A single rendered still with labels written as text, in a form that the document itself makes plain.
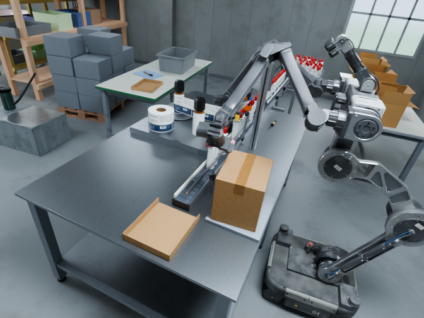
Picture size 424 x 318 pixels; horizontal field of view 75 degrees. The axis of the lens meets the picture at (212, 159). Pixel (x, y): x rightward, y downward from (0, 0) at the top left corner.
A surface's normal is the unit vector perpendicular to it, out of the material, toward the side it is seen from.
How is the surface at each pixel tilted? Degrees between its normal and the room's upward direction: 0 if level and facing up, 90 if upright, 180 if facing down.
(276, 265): 0
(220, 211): 90
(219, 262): 0
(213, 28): 90
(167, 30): 90
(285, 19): 90
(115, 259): 0
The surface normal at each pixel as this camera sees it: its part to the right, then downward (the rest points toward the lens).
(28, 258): 0.09, -0.83
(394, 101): -0.23, 0.65
